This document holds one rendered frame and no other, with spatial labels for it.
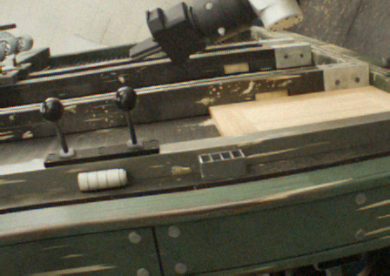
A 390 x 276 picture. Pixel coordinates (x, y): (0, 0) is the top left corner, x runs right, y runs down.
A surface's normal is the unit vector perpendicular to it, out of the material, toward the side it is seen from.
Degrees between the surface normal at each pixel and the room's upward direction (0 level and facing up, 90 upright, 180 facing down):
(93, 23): 90
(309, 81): 90
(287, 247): 90
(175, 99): 90
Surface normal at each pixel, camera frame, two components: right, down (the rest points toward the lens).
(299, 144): 0.18, 0.22
